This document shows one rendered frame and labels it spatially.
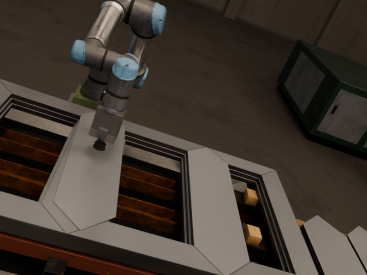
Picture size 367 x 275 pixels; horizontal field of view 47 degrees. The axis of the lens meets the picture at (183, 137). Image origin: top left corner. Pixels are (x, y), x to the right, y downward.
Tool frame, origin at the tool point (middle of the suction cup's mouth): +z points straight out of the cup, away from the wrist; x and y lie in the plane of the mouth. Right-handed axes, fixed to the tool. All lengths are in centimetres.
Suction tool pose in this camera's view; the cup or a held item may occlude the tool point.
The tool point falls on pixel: (99, 147)
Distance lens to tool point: 144.8
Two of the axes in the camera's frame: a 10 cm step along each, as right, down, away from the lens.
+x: 1.1, -4.1, 9.0
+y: 9.3, 3.8, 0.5
